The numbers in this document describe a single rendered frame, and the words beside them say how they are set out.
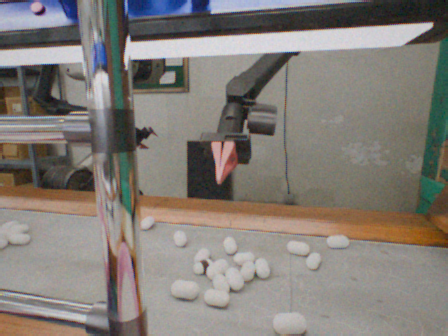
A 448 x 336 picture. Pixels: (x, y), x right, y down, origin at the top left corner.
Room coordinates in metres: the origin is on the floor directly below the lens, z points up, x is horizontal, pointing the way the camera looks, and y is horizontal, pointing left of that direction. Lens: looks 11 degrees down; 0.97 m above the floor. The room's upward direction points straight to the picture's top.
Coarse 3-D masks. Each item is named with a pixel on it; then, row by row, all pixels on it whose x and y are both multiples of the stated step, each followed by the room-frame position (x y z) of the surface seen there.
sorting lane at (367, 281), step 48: (48, 240) 0.46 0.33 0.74; (96, 240) 0.46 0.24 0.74; (144, 240) 0.46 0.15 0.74; (192, 240) 0.46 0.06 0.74; (240, 240) 0.46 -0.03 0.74; (288, 240) 0.46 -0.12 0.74; (48, 288) 0.32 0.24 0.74; (96, 288) 0.32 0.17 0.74; (288, 288) 0.32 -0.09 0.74; (336, 288) 0.32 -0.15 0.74; (384, 288) 0.32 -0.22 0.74; (432, 288) 0.32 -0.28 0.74
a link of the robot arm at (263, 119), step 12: (240, 84) 0.64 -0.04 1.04; (228, 96) 0.62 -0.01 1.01; (240, 96) 0.61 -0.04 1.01; (252, 108) 0.60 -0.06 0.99; (264, 108) 0.61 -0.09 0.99; (276, 108) 0.61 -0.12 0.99; (252, 120) 0.58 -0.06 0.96; (264, 120) 0.58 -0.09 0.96; (276, 120) 0.57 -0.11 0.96; (252, 132) 0.59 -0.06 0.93; (264, 132) 0.59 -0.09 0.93
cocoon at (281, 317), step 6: (276, 318) 0.24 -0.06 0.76; (282, 318) 0.24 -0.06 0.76; (288, 318) 0.24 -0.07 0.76; (294, 318) 0.24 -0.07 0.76; (300, 318) 0.24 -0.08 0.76; (276, 324) 0.24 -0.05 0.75; (282, 324) 0.24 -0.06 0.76; (288, 324) 0.24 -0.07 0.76; (294, 324) 0.24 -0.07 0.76; (300, 324) 0.24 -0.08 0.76; (276, 330) 0.24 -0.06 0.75; (282, 330) 0.23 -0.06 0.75; (288, 330) 0.23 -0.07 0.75; (294, 330) 0.23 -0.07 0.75; (300, 330) 0.23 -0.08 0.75
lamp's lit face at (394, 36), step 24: (72, 48) 0.30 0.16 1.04; (144, 48) 0.30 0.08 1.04; (168, 48) 0.30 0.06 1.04; (192, 48) 0.30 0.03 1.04; (216, 48) 0.30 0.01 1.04; (240, 48) 0.30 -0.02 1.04; (264, 48) 0.30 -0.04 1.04; (288, 48) 0.30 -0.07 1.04; (312, 48) 0.30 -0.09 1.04; (336, 48) 0.30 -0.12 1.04
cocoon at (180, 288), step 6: (174, 282) 0.30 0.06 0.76; (180, 282) 0.30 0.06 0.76; (186, 282) 0.30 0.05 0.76; (192, 282) 0.30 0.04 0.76; (174, 288) 0.29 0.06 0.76; (180, 288) 0.29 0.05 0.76; (186, 288) 0.29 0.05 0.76; (192, 288) 0.29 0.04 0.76; (198, 288) 0.30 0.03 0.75; (174, 294) 0.29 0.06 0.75; (180, 294) 0.29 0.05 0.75; (186, 294) 0.29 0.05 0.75; (192, 294) 0.29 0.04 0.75; (198, 294) 0.30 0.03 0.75
